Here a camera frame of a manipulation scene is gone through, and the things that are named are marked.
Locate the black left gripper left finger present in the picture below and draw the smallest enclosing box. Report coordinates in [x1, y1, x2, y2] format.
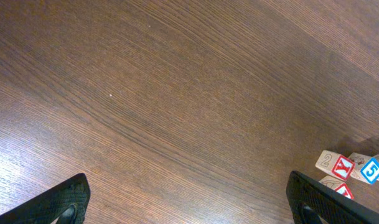
[0, 173, 90, 224]

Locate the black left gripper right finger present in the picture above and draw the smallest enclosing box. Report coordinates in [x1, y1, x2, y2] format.
[286, 170, 379, 224]

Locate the red I wooden block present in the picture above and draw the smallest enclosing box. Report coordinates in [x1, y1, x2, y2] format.
[319, 175, 354, 200]

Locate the red Y wooden block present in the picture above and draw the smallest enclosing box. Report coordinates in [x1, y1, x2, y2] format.
[315, 150, 355, 181]

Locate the blue 5 wooden block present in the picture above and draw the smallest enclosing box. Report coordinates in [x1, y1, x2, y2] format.
[349, 152, 379, 185]

